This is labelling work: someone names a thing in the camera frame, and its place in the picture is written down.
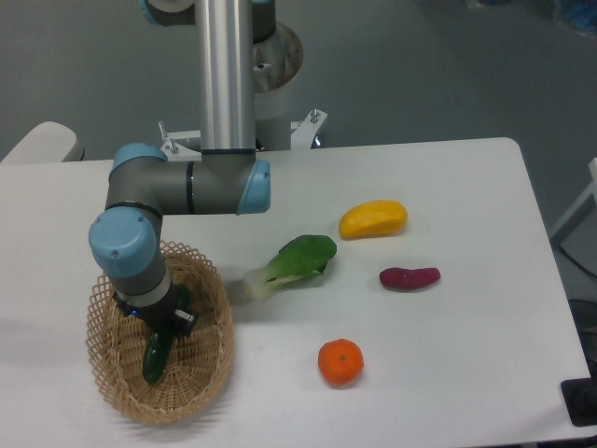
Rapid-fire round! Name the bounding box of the yellow mango slice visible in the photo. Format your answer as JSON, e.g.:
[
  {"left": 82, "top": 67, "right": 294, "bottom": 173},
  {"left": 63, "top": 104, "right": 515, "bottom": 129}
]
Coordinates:
[{"left": 339, "top": 200, "right": 409, "bottom": 240}]

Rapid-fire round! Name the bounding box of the purple sweet potato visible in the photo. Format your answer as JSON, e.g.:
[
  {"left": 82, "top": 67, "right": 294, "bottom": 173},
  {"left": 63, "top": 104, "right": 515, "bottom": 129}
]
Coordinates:
[{"left": 379, "top": 267, "right": 441, "bottom": 291}]

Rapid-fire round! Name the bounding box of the white furniture frame right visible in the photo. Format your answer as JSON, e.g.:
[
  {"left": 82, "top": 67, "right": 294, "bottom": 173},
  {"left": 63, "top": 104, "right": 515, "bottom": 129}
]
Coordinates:
[{"left": 548, "top": 159, "right": 596, "bottom": 246}]

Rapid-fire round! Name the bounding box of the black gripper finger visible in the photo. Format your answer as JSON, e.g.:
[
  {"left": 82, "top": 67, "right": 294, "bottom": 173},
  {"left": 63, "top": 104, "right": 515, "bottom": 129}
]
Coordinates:
[{"left": 174, "top": 309, "right": 197, "bottom": 337}]

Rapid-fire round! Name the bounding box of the green bok choy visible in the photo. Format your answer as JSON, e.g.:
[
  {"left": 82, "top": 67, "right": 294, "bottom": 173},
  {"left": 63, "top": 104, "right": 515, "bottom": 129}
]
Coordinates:
[{"left": 243, "top": 234, "right": 337, "bottom": 301}]

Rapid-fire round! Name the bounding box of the black device at table edge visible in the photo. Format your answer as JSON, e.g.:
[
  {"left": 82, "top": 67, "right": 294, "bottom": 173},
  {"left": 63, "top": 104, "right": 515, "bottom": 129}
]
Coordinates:
[{"left": 561, "top": 378, "right": 596, "bottom": 427}]

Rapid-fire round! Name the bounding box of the white chair armrest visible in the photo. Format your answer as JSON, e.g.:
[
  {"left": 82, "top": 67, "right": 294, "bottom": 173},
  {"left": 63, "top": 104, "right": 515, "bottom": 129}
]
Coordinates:
[{"left": 1, "top": 121, "right": 85, "bottom": 166}]

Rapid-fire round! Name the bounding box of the blue item top right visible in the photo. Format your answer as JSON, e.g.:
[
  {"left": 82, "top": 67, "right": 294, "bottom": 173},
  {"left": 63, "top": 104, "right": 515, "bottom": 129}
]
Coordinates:
[{"left": 553, "top": 0, "right": 596, "bottom": 35}]

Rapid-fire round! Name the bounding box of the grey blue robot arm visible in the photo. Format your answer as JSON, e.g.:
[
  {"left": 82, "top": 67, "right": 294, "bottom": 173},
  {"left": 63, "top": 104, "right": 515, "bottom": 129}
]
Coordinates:
[{"left": 89, "top": 1, "right": 276, "bottom": 335}]

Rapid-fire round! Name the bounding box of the oval wicker basket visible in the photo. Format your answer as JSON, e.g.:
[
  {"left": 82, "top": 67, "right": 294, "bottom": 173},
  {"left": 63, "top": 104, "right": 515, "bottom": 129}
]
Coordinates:
[{"left": 86, "top": 242, "right": 234, "bottom": 425}]

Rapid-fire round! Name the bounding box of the green cucumber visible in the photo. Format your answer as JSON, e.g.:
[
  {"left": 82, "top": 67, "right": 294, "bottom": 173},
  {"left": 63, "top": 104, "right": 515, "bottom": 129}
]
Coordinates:
[{"left": 143, "top": 286, "right": 192, "bottom": 385}]

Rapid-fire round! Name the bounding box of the orange tangerine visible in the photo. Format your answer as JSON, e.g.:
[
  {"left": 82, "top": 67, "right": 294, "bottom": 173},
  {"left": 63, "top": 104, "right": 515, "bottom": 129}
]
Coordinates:
[{"left": 317, "top": 339, "right": 364, "bottom": 385}]

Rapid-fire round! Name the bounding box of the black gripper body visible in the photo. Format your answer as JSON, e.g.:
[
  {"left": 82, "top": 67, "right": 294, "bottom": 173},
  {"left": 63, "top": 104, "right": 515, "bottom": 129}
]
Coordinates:
[{"left": 112, "top": 284, "right": 187, "bottom": 335}]

